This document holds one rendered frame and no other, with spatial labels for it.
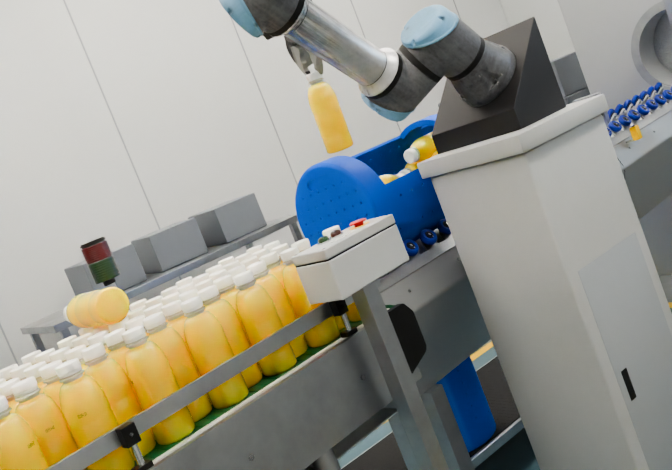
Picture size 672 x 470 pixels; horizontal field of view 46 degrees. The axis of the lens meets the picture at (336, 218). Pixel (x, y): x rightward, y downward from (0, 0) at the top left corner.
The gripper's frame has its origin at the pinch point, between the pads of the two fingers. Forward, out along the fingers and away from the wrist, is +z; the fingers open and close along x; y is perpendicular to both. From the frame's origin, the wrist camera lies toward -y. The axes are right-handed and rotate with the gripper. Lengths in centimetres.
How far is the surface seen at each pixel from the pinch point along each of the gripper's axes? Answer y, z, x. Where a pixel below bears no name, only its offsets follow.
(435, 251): 6, 52, -12
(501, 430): 52, 130, 32
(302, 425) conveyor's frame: -58, 64, -23
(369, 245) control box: -35, 38, -35
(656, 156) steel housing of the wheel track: 126, 65, -14
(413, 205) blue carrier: 1.6, 38.9, -14.4
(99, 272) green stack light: -56, 26, 33
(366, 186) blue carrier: -10.2, 29.9, -13.7
